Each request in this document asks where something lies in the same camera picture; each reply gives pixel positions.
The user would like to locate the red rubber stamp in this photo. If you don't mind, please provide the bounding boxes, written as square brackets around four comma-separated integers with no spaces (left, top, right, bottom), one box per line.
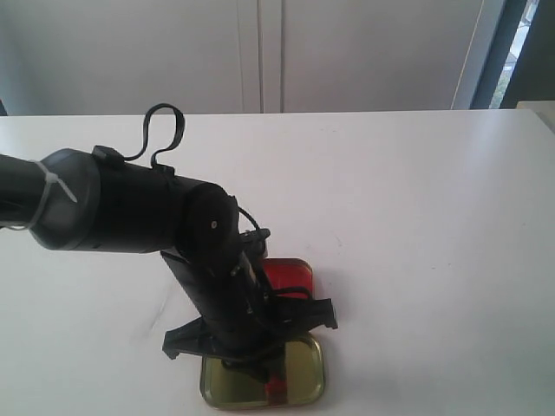
[264,366,288,402]

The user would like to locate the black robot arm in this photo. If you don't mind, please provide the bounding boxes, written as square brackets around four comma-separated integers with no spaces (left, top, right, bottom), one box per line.
[1,146,338,372]

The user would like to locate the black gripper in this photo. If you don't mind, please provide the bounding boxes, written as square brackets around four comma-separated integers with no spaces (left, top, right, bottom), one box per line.
[161,233,338,365]

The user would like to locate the black looped cable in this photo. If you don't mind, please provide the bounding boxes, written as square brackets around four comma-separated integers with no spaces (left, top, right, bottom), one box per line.
[121,102,186,168]

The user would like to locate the gold tin lid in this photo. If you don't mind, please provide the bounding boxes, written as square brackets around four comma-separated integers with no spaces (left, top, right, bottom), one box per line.
[199,334,326,411]

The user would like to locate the white zip tie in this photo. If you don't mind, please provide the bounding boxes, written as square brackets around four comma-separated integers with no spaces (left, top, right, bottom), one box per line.
[1,160,78,231]

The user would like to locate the red ink pad tin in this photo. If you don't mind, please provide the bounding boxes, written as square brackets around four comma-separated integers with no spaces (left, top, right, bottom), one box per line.
[263,258,314,299]

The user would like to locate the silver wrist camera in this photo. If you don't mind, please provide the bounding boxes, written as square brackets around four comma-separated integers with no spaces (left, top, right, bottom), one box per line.
[241,228,271,261]

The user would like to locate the white cabinet doors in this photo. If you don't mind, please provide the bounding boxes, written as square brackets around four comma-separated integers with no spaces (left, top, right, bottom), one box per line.
[0,0,506,116]

